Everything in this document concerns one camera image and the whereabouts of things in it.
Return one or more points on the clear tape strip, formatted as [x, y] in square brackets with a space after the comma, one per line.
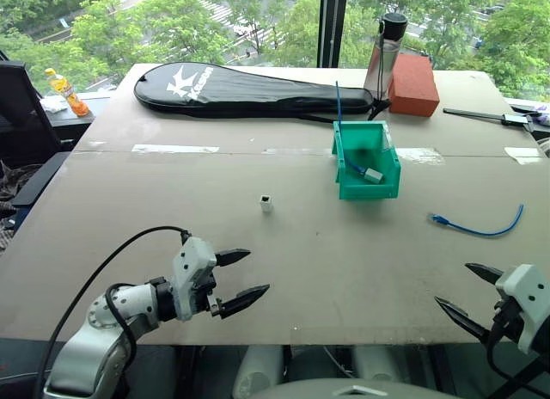
[172, 149]
[423, 155]
[524, 155]

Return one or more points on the black racket bag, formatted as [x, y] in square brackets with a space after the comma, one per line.
[258, 93]

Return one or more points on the black side desk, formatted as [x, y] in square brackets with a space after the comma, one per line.
[73, 119]

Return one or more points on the red brick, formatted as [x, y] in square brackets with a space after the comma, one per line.
[412, 87]

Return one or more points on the black office chair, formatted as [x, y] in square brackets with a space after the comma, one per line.
[21, 111]

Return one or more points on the white crumpled tissue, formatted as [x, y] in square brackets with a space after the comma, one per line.
[53, 105]

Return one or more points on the orange drink bottle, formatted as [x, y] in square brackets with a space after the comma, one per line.
[71, 96]

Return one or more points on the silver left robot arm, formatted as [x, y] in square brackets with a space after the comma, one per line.
[99, 351]

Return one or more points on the patterned dark cloth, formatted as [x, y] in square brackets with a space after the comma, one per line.
[13, 188]

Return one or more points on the purple object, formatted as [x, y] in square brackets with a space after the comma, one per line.
[542, 115]

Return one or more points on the black digital caliper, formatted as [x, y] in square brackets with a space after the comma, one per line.
[513, 118]

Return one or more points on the dark window frame post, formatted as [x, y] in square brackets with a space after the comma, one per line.
[332, 25]

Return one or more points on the clear bottle with black lid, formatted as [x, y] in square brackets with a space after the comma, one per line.
[382, 61]

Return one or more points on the small white adapter block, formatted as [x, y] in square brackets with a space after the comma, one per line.
[266, 204]

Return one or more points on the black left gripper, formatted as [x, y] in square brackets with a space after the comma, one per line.
[203, 293]

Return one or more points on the white rounded shape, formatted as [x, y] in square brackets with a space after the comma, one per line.
[258, 371]
[376, 362]

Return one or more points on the small white rectangular box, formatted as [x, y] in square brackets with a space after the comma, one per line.
[374, 175]

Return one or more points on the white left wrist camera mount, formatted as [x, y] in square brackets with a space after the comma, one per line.
[189, 270]

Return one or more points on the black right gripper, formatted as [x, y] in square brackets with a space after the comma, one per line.
[507, 319]

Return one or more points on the green plastic bin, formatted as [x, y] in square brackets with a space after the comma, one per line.
[365, 192]

